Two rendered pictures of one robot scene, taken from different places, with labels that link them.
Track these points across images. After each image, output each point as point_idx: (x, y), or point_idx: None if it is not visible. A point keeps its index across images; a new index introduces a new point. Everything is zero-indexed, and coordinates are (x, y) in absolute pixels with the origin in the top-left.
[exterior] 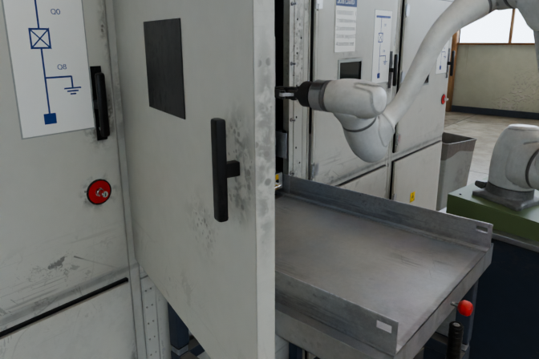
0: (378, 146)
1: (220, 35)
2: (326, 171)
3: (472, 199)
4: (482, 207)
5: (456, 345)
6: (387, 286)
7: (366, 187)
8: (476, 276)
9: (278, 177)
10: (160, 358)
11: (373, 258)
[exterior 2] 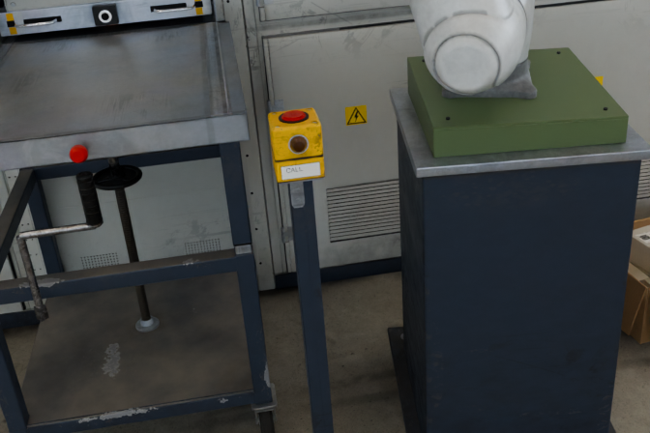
0: None
1: None
2: (293, 2)
3: (420, 71)
4: (415, 83)
5: (81, 197)
6: (45, 115)
7: (419, 43)
8: (182, 142)
9: None
10: (17, 169)
11: (103, 94)
